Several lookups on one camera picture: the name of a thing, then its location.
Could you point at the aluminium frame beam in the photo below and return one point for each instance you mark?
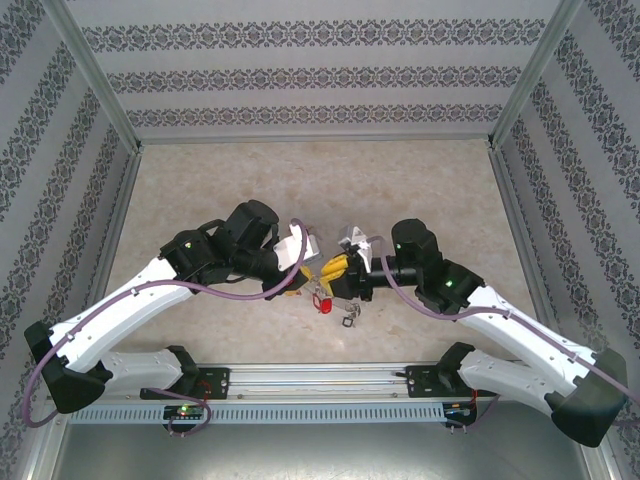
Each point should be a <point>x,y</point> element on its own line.
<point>315,139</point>
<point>511,210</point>
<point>121,210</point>

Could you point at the small silver key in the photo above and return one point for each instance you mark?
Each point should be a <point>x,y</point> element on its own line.
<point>354,310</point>

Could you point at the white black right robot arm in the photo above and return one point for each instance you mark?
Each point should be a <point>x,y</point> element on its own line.
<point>525,335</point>

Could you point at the small controller board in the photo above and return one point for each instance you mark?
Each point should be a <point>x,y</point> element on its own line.
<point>457,410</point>
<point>185,412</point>

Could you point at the aluminium frame post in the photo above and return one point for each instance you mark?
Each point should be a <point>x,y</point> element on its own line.
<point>531,75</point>
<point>96,75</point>

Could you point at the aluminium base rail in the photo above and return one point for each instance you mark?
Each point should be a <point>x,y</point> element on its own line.
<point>320,380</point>

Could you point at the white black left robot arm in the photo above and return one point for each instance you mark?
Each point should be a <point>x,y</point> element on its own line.
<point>100,320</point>

